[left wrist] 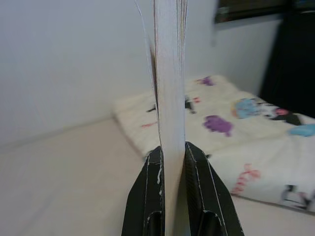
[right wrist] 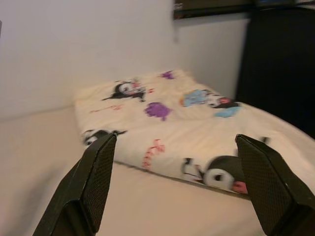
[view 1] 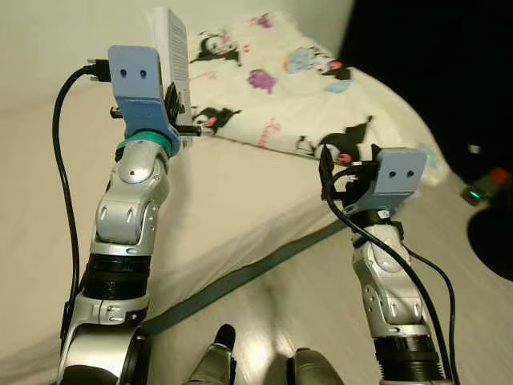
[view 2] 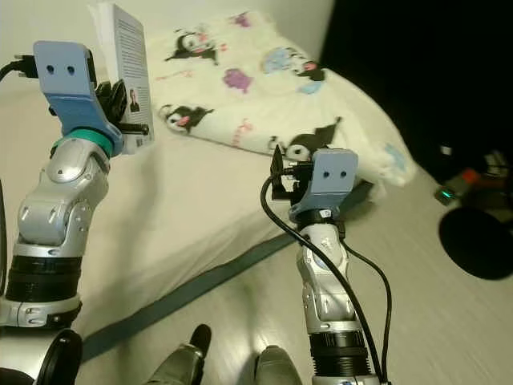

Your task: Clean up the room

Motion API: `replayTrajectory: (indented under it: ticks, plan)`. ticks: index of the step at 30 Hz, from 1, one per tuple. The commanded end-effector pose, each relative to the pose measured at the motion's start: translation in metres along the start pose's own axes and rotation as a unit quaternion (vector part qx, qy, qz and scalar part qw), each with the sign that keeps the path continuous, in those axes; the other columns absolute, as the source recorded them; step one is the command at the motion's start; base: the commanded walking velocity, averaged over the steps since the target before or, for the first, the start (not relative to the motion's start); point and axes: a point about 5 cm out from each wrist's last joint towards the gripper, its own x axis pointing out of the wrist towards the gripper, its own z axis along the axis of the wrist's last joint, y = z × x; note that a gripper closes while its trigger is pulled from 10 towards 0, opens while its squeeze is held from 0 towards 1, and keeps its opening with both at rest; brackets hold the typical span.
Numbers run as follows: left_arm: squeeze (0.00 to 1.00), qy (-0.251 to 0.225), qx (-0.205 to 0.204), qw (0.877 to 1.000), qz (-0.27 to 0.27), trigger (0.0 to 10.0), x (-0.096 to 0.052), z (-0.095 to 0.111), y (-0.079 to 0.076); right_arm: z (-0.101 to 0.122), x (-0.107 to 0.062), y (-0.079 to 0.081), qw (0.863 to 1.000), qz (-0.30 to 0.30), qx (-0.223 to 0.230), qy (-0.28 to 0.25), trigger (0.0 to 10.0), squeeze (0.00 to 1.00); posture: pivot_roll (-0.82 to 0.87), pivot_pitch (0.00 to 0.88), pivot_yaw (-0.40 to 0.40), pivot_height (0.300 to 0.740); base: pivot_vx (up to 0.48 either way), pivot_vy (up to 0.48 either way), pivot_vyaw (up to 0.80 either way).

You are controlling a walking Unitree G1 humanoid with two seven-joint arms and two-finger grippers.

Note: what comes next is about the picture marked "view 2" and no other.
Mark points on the white cartoon print blanket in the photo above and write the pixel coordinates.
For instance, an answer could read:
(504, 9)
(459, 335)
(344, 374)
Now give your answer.
(248, 120)

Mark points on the grey robot leg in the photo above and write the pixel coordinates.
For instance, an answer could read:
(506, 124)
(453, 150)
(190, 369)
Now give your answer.
(180, 361)
(279, 369)

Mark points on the beige sheeted bed mattress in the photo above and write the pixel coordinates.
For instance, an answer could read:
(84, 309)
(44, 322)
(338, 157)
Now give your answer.
(208, 192)

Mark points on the small device green light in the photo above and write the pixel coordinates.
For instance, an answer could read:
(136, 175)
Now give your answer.
(445, 194)

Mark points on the grey right robot leg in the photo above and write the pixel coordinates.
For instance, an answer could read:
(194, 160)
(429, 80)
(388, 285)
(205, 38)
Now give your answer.
(279, 369)

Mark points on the grey left robot leg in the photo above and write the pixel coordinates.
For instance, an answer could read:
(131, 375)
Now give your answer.
(180, 361)

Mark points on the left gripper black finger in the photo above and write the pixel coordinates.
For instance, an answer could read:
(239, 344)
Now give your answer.
(111, 100)

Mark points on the black round stand base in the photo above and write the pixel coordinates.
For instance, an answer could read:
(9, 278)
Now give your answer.
(477, 241)

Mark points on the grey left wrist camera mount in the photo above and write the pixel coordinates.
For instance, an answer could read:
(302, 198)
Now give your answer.
(64, 76)

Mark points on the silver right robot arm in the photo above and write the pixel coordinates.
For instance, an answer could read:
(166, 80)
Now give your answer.
(325, 281)

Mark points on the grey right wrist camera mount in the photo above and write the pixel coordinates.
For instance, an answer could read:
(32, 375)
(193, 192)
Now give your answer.
(333, 172)

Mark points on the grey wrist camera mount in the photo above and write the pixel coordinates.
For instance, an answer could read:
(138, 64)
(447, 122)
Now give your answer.
(333, 172)
(64, 76)

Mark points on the white book blue letters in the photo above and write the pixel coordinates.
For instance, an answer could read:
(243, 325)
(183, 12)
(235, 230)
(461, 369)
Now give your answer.
(132, 56)

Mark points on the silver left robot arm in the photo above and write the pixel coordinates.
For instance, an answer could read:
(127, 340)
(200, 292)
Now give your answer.
(60, 208)

